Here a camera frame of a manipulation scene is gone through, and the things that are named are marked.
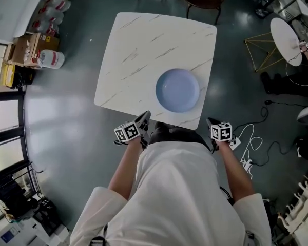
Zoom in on blue plate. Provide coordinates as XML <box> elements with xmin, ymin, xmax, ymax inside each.
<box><xmin>155</xmin><ymin>68</ymin><xmax>201</xmax><ymax>114</ymax></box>

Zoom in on round white table gold frame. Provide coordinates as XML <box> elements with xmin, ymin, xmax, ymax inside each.
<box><xmin>244</xmin><ymin>17</ymin><xmax>303</xmax><ymax>73</ymax></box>

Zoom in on white power adapter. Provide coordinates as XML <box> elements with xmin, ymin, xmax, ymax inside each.
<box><xmin>229</xmin><ymin>136</ymin><xmax>242</xmax><ymax>151</ymax></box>

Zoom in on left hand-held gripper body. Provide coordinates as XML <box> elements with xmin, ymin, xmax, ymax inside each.
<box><xmin>113</xmin><ymin>121</ymin><xmax>148</xmax><ymax>150</ymax></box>

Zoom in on row of clear water jugs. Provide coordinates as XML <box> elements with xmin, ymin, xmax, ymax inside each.
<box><xmin>32</xmin><ymin>0</ymin><xmax>72</xmax><ymax>37</ymax></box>

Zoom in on black cable with plug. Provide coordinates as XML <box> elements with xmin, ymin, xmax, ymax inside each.
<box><xmin>251</xmin><ymin>99</ymin><xmax>302</xmax><ymax>167</ymax></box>

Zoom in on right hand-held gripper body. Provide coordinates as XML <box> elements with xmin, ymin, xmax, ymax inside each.
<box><xmin>210</xmin><ymin>122</ymin><xmax>233</xmax><ymax>154</ymax></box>

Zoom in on person's right forearm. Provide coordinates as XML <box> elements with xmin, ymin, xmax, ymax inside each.
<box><xmin>215</xmin><ymin>139</ymin><xmax>255</xmax><ymax>202</ymax></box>

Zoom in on person's dark trousers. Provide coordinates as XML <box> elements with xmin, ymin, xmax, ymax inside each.
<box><xmin>149</xmin><ymin>121</ymin><xmax>211</xmax><ymax>152</ymax></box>

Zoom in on person's white shirt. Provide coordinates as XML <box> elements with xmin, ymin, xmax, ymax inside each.
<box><xmin>69</xmin><ymin>141</ymin><xmax>273</xmax><ymax>246</ymax></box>

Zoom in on white power strip with cable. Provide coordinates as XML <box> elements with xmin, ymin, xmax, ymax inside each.
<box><xmin>232</xmin><ymin>123</ymin><xmax>263</xmax><ymax>180</ymax></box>

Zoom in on clear water jug red label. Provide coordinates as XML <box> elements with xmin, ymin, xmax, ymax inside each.
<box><xmin>37</xmin><ymin>49</ymin><xmax>66</xmax><ymax>70</ymax></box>

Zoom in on black bag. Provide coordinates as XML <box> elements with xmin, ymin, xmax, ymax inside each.
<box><xmin>14</xmin><ymin>67</ymin><xmax>33</xmax><ymax>89</ymax></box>

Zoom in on cardboard box yellow sticker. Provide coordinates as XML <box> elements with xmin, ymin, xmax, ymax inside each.
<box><xmin>38</xmin><ymin>33</ymin><xmax>60</xmax><ymax>51</ymax></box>

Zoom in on white curved board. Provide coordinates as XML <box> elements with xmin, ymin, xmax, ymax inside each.
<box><xmin>12</xmin><ymin>0</ymin><xmax>51</xmax><ymax>38</ymax></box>

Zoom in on white machine blue label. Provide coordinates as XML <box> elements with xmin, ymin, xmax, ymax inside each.
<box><xmin>0</xmin><ymin>214</ymin><xmax>69</xmax><ymax>246</ymax></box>

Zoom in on open cardboard box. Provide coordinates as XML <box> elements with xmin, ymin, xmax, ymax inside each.
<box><xmin>3</xmin><ymin>33</ymin><xmax>42</xmax><ymax>67</ymax></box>

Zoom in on person's left forearm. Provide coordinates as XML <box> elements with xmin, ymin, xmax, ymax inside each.
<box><xmin>107</xmin><ymin>139</ymin><xmax>144</xmax><ymax>197</ymax></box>

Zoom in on wire wastebasket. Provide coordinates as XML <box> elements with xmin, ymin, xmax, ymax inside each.
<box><xmin>255</xmin><ymin>7</ymin><xmax>270</xmax><ymax>19</ymax></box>

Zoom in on white wooden rack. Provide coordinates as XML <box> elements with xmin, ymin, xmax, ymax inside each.
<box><xmin>277</xmin><ymin>167</ymin><xmax>308</xmax><ymax>238</ymax></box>

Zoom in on black equipment case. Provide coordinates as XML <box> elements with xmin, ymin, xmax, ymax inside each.
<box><xmin>0</xmin><ymin>180</ymin><xmax>24</xmax><ymax>216</ymax></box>

